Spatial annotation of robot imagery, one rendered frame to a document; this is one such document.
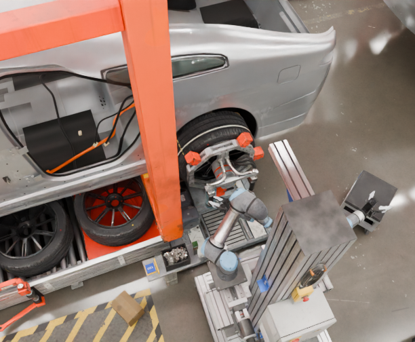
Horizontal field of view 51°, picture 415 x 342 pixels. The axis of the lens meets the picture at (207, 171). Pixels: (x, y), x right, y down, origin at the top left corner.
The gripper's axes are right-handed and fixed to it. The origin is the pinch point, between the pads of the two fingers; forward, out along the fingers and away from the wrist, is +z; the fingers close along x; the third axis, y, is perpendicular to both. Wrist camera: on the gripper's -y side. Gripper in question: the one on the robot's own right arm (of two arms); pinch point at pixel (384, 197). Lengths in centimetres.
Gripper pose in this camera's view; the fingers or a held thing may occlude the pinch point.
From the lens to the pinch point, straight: 305.4
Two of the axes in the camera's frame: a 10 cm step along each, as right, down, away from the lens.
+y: 0.5, 6.0, 8.0
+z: 8.4, -4.6, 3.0
